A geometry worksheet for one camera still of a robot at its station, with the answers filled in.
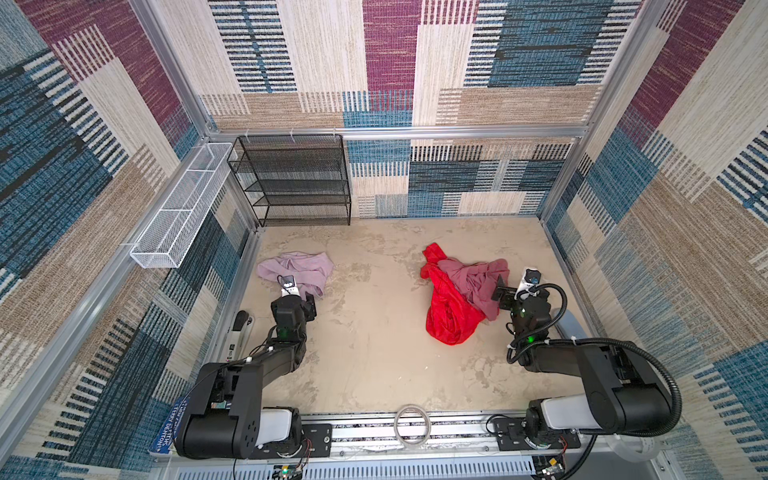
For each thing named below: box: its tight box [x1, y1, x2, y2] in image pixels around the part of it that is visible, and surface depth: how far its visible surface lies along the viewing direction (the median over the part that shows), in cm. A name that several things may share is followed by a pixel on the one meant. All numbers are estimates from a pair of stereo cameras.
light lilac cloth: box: [257, 251, 334, 297], surface depth 104 cm
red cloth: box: [420, 243, 487, 345], surface depth 91 cm
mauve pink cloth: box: [438, 257, 510, 321], surface depth 93 cm
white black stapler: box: [226, 309, 255, 362], surface depth 91 cm
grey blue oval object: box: [554, 309, 588, 338], surface depth 91 cm
